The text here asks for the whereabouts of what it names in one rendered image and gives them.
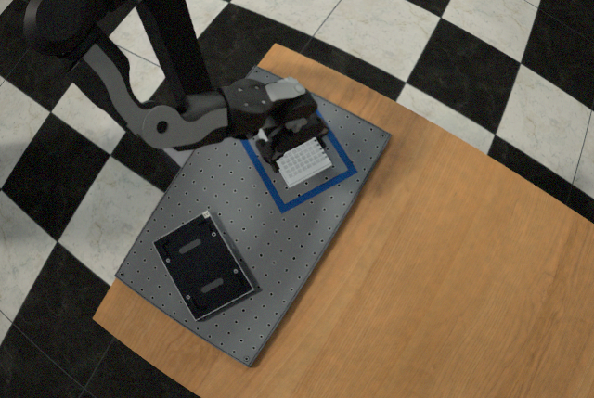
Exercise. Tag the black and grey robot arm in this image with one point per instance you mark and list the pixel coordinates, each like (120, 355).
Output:
(102, 74)

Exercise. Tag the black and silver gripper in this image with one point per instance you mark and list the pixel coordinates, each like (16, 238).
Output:
(288, 140)

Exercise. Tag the blue rectangular tape outline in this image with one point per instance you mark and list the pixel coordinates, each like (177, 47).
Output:
(304, 197)

